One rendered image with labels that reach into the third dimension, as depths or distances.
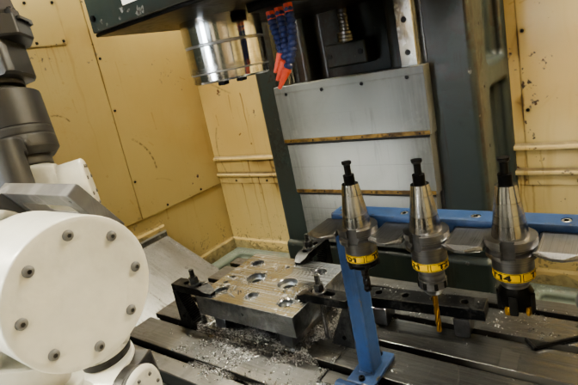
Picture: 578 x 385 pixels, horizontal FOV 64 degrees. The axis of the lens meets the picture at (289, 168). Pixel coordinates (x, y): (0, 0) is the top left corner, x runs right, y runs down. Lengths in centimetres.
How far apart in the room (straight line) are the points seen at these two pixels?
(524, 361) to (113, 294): 83
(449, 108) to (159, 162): 128
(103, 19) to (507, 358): 93
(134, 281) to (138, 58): 187
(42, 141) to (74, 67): 137
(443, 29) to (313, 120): 44
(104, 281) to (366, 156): 115
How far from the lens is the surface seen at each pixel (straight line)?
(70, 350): 22
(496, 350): 100
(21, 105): 57
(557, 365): 97
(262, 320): 104
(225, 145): 221
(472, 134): 125
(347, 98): 130
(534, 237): 64
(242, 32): 89
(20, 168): 53
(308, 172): 145
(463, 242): 65
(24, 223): 23
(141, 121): 204
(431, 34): 124
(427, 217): 66
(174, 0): 75
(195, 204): 221
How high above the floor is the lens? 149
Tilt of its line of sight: 13 degrees down
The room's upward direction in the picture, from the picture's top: 11 degrees counter-clockwise
